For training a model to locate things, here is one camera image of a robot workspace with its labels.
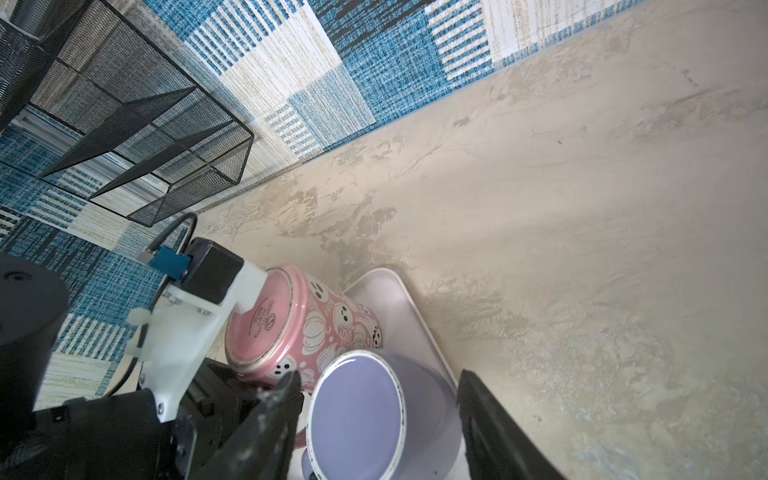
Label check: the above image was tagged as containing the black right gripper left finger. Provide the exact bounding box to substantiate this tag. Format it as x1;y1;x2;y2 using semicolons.
191;372;303;480

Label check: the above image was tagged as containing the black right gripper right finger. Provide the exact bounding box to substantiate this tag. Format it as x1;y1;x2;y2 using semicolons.
457;370;565;480

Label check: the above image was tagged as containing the pink patterned mug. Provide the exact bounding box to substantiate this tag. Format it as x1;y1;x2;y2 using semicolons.
225;265;384;392

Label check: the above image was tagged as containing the white plastic tray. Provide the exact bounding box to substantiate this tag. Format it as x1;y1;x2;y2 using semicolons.
301;268;469;479

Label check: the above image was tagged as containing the black wire mesh shelf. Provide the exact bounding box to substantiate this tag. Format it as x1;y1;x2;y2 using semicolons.
1;1;255;227

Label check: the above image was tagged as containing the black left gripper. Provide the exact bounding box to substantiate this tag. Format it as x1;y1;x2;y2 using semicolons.
35;359;260;479

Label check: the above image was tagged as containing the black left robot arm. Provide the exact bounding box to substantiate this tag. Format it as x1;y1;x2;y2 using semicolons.
1;254;260;479

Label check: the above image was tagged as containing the purple mug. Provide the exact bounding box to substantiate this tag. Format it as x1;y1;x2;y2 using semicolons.
302;350;462;479

